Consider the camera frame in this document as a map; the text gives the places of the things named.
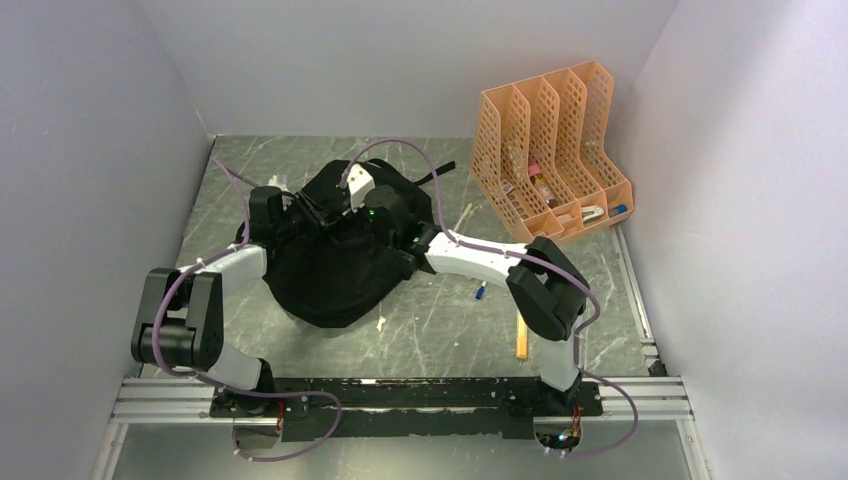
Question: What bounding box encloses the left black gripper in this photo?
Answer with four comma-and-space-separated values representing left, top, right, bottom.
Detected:
275, 190, 342, 244

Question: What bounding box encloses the black student backpack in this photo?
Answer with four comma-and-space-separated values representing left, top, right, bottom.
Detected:
263, 158, 434, 328

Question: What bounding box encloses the yellow highlighter marker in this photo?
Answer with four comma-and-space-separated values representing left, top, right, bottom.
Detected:
515, 314, 528, 360

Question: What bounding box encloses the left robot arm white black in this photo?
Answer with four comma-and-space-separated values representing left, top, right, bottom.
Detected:
130, 186, 340, 416

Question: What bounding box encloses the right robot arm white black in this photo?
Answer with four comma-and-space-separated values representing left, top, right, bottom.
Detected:
350, 185, 589, 414

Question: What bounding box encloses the thin white pen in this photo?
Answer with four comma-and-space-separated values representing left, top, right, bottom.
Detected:
455, 203, 473, 228

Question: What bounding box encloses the blue capped white pen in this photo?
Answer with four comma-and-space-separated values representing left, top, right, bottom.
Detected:
474, 281, 487, 300

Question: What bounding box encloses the pink capped bottle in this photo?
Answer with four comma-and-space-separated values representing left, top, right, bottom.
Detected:
527, 163, 558, 208

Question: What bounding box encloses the orange plastic file organizer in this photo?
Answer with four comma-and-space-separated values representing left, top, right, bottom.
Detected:
470, 61, 635, 244

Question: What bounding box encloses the silver stapler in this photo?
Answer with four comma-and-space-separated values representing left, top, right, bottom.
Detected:
581, 205, 605, 226

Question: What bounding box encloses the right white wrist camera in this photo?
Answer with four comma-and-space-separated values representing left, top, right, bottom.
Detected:
346, 163, 375, 213

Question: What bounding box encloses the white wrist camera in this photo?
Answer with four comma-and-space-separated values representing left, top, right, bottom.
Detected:
346, 163, 375, 213
268, 174, 288, 191

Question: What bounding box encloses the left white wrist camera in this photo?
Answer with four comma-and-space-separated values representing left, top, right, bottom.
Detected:
268, 174, 288, 191

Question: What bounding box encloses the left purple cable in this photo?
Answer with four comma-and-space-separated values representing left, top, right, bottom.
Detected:
150, 157, 343, 463

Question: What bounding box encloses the purple cable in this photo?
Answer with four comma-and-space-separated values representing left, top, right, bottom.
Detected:
339, 138, 640, 458
150, 157, 343, 463

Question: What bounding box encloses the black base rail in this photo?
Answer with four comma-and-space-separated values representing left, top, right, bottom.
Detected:
209, 377, 604, 441

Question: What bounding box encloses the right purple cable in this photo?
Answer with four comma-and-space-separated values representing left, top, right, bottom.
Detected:
339, 138, 640, 458

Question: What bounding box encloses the aluminium frame rail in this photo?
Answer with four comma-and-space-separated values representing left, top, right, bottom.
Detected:
109, 377, 694, 425

